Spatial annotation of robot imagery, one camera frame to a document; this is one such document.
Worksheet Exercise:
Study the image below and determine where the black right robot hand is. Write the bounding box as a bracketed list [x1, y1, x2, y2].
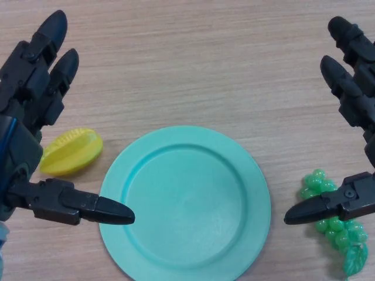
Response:
[284, 16, 375, 225]

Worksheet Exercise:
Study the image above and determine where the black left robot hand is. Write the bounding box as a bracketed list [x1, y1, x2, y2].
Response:
[0, 9, 136, 226]

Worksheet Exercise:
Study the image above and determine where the green grape bunch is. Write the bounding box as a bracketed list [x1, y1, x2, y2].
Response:
[298, 169, 369, 278]

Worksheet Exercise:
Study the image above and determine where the green round plate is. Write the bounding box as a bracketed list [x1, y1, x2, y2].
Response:
[98, 125, 272, 281]

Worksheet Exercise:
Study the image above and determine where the yellow starfruit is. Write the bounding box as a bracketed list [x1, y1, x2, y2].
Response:
[39, 127, 104, 177]

